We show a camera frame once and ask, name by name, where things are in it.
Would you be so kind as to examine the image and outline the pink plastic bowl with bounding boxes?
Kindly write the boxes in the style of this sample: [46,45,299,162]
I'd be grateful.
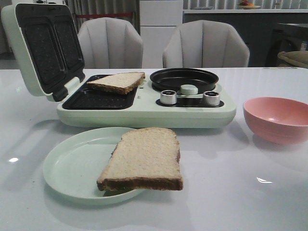
[243,97,308,144]

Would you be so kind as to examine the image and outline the grey upholstered chair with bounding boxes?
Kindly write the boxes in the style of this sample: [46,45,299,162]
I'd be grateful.
[78,17,143,69]
[163,20,250,68]

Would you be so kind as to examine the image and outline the mint green plate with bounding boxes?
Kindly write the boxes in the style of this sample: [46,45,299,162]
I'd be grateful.
[43,127,143,205]

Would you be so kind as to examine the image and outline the silver control knob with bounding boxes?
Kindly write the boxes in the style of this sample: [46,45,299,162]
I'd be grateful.
[203,91,220,107]
[160,90,177,105]

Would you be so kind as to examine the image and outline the red barrier tape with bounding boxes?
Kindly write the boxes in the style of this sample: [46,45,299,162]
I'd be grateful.
[76,12,134,18]

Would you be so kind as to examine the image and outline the tan sofa cushion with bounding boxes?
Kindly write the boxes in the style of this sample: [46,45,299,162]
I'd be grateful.
[277,51,308,68]

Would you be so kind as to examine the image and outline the black round frying pan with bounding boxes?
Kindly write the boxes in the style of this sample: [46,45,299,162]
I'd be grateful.
[150,68,219,94]

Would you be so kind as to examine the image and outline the left grey upholstered chair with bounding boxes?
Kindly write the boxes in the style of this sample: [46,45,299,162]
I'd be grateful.
[78,17,143,69]

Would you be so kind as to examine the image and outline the mint green breakfast maker base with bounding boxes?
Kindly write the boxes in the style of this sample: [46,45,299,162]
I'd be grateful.
[57,69,236,128]

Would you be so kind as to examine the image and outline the dark kitchen counter cabinet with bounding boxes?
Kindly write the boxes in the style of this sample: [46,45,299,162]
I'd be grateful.
[183,9,308,67]

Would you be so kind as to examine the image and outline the fruit plate on counter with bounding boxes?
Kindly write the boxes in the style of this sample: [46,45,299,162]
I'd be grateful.
[237,0,261,10]

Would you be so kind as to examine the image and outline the right grey upholstered chair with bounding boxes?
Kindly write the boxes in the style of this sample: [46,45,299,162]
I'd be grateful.
[163,20,250,68]

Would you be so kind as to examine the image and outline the white refrigerator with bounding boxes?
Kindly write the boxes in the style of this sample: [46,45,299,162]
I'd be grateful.
[139,0,183,68]

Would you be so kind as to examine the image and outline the right silver control knob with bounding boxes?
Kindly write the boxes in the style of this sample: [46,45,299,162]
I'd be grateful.
[203,91,220,107]

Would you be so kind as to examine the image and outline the left silver control knob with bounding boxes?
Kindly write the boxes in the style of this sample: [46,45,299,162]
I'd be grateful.
[160,90,177,105]

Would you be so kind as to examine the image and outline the white bread slice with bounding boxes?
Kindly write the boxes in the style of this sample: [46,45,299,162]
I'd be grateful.
[87,72,145,95]
[97,128,183,191]

